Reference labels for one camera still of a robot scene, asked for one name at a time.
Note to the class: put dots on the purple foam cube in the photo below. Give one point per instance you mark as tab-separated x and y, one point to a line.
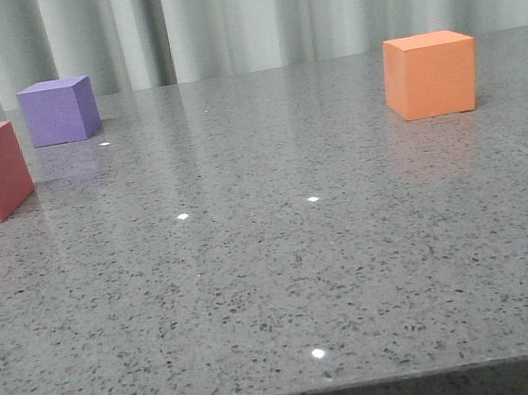
60	110

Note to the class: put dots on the orange foam cube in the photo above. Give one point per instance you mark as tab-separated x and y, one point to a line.
430	74

